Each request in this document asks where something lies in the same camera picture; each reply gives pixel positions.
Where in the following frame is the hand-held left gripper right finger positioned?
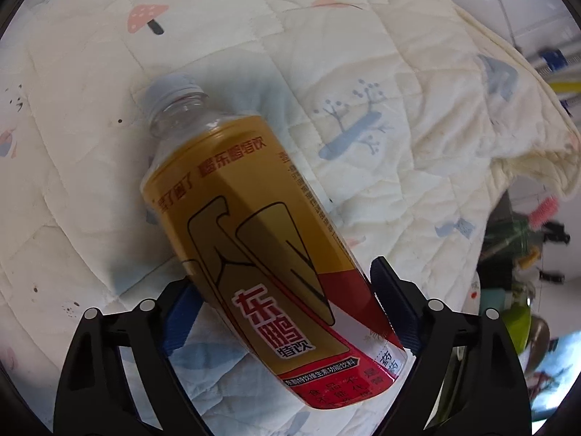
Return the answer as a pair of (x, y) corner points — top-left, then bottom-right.
(370, 257), (532, 436)

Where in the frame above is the gold and red drink bottle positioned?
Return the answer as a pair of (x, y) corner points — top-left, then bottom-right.
(140, 74), (407, 412)

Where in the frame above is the window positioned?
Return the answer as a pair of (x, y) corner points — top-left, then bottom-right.
(529, 336), (578, 424)

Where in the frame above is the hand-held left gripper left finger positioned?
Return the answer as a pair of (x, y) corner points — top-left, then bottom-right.
(54, 277), (205, 436)

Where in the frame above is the pink brush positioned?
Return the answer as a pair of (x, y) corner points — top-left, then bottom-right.
(527, 195), (562, 231)

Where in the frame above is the metal bowl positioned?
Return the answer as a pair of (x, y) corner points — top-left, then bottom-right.
(522, 318), (552, 365)

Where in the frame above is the black handled knife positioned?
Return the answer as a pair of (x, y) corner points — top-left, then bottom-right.
(542, 222), (571, 245)

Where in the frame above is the cream quilted printed blanket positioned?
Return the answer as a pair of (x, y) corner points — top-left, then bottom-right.
(0, 0), (581, 436)

